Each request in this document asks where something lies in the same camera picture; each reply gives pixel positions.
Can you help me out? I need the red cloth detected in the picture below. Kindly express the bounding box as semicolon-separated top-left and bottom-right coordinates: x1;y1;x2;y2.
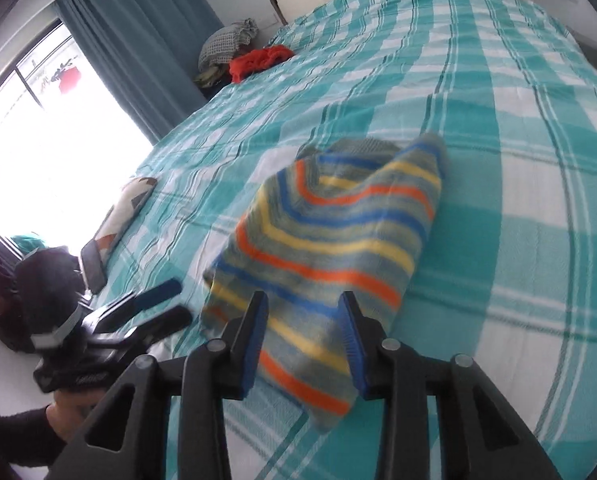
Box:
228;45;295;84

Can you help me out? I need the black phone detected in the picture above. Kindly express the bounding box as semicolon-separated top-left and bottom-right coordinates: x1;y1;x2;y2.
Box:
80;239;106;295

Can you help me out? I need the grey checked cloth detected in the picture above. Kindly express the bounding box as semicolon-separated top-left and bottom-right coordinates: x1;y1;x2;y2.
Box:
198;17;259;68

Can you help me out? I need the red garment outside window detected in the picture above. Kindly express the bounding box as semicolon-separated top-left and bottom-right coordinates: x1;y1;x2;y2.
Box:
58;66;82;95

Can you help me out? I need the striped knit garment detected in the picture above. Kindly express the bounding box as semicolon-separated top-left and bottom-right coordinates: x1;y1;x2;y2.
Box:
201;132;449;433

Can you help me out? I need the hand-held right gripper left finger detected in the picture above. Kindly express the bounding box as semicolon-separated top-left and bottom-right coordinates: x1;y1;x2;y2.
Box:
48;290;270;480

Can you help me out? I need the teal curtain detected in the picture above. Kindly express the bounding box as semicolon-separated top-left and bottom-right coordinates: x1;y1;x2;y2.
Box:
53;0;224;143

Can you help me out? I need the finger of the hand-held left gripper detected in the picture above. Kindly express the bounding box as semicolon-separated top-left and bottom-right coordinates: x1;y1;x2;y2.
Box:
123;306;194;348
91;280;183;328

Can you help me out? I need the patterned cushion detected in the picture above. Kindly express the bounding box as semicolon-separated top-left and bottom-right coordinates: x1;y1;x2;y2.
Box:
93;176;158;261

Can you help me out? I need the person's left hand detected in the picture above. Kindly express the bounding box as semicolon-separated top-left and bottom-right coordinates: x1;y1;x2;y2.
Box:
46;390;104;443

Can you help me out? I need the teal plaid blanket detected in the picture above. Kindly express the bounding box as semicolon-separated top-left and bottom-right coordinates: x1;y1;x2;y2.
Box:
91;0;597;480

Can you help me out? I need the person's left forearm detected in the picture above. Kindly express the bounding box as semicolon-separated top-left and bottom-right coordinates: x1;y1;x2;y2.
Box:
0;407;54;480

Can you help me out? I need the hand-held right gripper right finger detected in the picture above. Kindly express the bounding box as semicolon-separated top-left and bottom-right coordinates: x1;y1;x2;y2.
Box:
339;291;564;480

